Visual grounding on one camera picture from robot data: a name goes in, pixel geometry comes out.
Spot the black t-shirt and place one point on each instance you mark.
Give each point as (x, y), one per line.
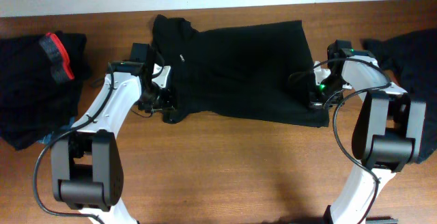
(239, 72)

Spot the crumpled black clothes pile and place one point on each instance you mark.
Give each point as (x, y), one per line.
(412, 59)

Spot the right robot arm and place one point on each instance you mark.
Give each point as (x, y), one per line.
(388, 132)

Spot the folded black clothes stack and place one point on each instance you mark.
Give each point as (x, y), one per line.
(32, 104)

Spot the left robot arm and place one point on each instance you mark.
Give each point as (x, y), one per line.
(87, 172)

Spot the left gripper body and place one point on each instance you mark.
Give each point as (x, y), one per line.
(158, 99)

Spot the black garment red waistband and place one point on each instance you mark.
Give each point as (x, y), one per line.
(57, 54)

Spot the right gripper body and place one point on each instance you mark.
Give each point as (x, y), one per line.
(330, 93)

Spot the blue denim garment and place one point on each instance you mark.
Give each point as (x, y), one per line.
(47, 138)

